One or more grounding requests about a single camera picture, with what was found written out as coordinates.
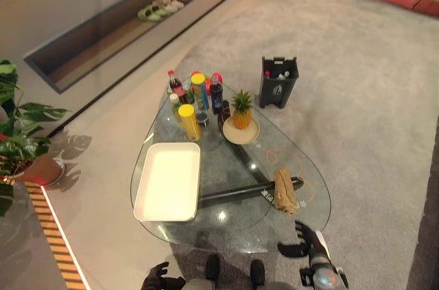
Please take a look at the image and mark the dark right robot foot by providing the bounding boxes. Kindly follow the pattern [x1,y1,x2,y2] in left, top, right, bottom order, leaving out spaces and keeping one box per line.
[250,259,266,287]

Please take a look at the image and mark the glass coffee table top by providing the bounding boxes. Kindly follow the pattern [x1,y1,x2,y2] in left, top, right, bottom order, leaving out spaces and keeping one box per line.
[130,76,332,254]

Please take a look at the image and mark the pineapple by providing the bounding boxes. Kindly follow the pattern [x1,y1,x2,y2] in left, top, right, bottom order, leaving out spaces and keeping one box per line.
[230,88,254,130]

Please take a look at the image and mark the wooden slatted cabinet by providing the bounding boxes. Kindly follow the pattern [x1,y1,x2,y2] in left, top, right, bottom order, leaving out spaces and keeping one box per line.
[0,180,87,290]

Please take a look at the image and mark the green chips tube yellow lid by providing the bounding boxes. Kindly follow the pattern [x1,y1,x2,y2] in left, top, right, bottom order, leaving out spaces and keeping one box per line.
[190,73,210,112]

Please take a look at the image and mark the grey carpet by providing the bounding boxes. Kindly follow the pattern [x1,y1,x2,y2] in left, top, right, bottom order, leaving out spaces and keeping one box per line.
[156,0,439,290]

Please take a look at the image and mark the dark left robot foot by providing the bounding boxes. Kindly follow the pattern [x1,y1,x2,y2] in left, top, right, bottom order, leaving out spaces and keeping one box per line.
[204,254,222,283]

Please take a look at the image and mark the beige slippers pair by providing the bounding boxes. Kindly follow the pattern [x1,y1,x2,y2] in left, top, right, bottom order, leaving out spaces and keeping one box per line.
[152,0,185,13]

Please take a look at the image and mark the green soda bottle white cap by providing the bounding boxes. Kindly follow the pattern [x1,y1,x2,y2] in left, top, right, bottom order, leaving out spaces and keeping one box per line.
[168,93,185,127]

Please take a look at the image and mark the green monstera plant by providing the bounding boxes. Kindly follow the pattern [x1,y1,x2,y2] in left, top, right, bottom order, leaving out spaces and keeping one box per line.
[0,59,72,218]

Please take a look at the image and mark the white rectangular tray basket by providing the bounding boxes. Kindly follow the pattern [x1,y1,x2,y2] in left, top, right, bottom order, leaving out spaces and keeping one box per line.
[132,142,202,223]

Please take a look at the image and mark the orange cable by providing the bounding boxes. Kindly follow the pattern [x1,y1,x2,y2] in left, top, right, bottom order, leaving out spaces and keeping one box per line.
[265,147,316,202]

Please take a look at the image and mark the silver robot body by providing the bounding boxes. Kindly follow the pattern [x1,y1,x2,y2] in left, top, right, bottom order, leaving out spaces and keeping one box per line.
[183,278,301,290]

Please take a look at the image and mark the green slippers pair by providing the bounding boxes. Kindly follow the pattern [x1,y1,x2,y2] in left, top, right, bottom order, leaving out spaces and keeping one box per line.
[137,6,169,23]

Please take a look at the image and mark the dark robot foot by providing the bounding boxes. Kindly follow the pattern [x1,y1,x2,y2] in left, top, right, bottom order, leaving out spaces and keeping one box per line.
[204,254,222,283]
[250,259,266,287]

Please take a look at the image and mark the black trash bin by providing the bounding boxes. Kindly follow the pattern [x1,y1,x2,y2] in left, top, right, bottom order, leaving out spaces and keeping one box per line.
[258,56,300,110]

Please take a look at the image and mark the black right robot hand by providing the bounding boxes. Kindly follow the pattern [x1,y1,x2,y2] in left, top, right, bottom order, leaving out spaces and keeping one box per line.
[277,220,331,265]

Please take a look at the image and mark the beige round plate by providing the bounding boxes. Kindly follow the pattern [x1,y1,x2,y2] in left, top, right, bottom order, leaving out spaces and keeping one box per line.
[222,119,261,144]

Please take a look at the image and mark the dark soda bottle blue label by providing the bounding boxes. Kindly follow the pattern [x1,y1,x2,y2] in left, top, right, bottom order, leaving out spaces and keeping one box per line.
[209,77,224,114]

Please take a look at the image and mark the brown plant pot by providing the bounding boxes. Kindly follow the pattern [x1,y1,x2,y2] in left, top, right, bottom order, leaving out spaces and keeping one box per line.
[12,152,67,187]

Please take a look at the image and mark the cola bottle red cap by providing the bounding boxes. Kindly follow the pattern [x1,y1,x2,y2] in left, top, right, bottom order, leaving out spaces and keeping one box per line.
[167,69,189,105]

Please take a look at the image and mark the black table frame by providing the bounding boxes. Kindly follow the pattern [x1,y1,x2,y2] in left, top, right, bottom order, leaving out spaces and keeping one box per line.
[198,97,307,209]

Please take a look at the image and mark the brown folded cloth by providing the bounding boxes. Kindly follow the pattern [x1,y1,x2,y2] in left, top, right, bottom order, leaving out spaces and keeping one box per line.
[273,165,297,216]

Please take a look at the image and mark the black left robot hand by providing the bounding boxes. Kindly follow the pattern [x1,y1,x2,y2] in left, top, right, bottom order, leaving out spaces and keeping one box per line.
[141,261,187,290]

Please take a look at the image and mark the low wooden wall shelf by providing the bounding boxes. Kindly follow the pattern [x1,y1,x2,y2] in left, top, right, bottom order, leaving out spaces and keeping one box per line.
[23,0,268,95]

